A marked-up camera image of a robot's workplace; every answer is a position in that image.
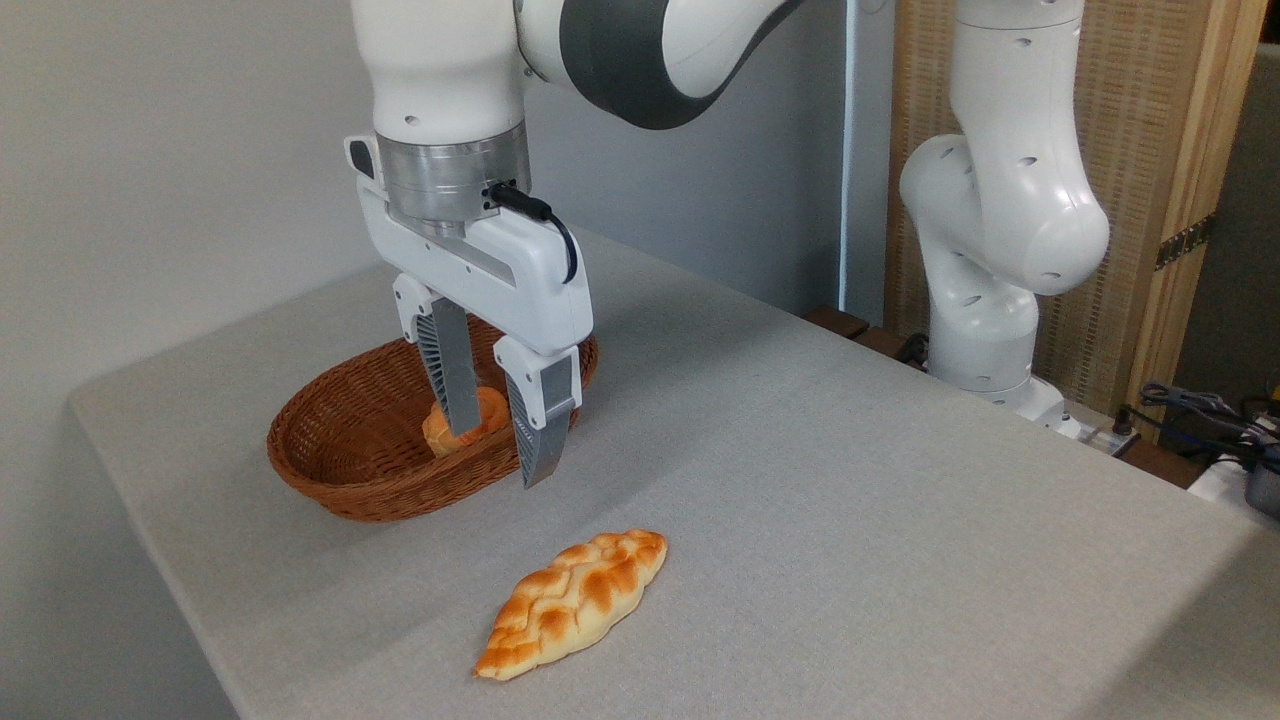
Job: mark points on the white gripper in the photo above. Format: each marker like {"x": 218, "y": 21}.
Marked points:
{"x": 520, "y": 285}

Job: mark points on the black metal hinge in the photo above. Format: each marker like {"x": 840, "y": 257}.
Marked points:
{"x": 1185, "y": 242}

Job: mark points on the black power plug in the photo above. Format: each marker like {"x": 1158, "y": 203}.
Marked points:
{"x": 1123, "y": 420}

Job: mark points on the braided bread loaf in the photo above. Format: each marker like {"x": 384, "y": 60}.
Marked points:
{"x": 570, "y": 600}

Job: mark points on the round bread roll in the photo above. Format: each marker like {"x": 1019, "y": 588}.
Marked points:
{"x": 440, "y": 436}

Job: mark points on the brown oval wicker basket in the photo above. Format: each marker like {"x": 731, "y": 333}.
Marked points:
{"x": 350, "y": 470}

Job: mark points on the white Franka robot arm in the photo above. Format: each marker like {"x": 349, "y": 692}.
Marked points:
{"x": 1000, "y": 200}

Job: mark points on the white vertical pole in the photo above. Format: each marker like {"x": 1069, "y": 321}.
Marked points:
{"x": 850, "y": 150}

